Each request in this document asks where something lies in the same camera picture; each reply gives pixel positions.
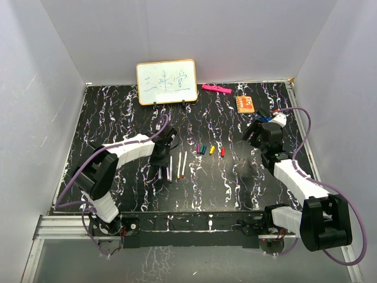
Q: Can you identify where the purple whiteboard pen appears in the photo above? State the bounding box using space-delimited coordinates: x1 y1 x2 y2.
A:
166 167 170 182

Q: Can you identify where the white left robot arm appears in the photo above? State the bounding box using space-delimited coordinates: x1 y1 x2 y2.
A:
72 126 177 235

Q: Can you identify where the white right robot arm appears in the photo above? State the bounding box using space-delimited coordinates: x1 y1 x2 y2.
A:
242 120 352 251

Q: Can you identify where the green whiteboard pen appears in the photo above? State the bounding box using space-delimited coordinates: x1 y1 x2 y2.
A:
169 155 173 183

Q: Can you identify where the yellow whiteboard pen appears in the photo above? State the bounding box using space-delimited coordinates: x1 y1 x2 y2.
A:
177 152 182 179

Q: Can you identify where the red whiteboard pen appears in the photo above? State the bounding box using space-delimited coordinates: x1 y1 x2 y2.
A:
181 151 187 178

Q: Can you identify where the yellow pen cap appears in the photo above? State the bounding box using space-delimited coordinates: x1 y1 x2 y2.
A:
210 146 216 155

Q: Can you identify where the blue stapler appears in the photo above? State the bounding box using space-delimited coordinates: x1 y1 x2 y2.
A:
254 108 272 123

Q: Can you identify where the orange card pack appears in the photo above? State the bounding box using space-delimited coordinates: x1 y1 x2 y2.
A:
236 96 255 114

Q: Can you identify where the small framed whiteboard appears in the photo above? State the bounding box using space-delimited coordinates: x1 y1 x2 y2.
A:
136 59 198 106

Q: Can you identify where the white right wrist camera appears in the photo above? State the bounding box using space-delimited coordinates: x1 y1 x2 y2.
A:
269 110 287 128

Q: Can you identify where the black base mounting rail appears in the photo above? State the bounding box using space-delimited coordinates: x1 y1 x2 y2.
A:
89 211 292 249

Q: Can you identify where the aluminium frame rail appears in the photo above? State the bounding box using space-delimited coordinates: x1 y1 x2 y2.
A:
286 82 364 282

